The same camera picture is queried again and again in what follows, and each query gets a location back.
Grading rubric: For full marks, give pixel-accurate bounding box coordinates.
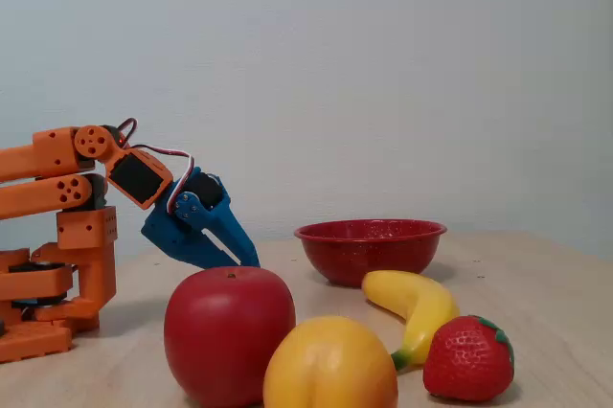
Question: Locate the gripper servo wire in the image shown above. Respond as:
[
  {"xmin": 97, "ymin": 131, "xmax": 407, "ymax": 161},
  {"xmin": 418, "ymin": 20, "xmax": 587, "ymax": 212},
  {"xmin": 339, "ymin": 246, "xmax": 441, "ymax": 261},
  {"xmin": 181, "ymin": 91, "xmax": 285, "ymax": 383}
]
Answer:
[{"xmin": 130, "ymin": 144, "xmax": 195, "ymax": 213}]

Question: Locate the red toy strawberry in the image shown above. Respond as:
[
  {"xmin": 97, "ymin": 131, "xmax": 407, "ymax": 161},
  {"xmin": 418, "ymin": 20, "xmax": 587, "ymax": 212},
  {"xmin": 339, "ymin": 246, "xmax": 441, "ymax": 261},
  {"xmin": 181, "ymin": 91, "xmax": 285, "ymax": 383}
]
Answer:
[{"xmin": 422, "ymin": 314, "xmax": 516, "ymax": 403}]

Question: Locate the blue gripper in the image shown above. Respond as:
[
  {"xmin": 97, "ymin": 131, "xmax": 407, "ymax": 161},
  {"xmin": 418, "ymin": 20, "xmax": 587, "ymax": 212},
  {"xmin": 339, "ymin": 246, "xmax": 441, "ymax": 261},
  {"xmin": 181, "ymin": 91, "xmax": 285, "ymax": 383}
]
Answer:
[{"xmin": 140, "ymin": 167, "xmax": 262, "ymax": 271}]

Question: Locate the yellow toy banana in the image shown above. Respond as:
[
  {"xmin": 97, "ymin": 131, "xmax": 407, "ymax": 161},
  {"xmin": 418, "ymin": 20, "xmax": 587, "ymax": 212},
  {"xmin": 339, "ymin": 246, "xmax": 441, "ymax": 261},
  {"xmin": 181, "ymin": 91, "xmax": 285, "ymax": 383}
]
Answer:
[{"xmin": 361, "ymin": 269, "xmax": 462, "ymax": 373}]

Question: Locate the orange toy peach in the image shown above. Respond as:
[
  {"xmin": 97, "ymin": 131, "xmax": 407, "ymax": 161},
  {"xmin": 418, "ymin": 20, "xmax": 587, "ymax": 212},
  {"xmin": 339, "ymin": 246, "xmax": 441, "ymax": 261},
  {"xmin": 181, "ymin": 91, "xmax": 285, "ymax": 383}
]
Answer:
[{"xmin": 262, "ymin": 315, "xmax": 399, "ymax": 408}]

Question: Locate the red speckled bowl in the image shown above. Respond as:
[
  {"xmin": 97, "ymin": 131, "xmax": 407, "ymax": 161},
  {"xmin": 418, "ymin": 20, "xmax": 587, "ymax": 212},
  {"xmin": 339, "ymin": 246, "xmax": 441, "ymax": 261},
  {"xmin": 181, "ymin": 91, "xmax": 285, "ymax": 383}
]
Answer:
[{"xmin": 293, "ymin": 218, "xmax": 448, "ymax": 289}]

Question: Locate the short looped servo wire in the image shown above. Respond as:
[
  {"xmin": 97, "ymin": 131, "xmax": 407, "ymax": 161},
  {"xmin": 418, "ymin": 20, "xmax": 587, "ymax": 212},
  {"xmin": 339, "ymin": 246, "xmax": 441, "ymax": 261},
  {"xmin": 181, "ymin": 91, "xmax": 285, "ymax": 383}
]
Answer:
[{"xmin": 116, "ymin": 117, "xmax": 140, "ymax": 148}]

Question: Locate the red toy apple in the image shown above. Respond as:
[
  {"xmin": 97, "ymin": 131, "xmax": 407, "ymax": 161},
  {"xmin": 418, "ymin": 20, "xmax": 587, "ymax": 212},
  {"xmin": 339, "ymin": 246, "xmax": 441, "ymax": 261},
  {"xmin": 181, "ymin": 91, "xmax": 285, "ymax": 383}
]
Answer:
[{"xmin": 163, "ymin": 265, "xmax": 297, "ymax": 408}]

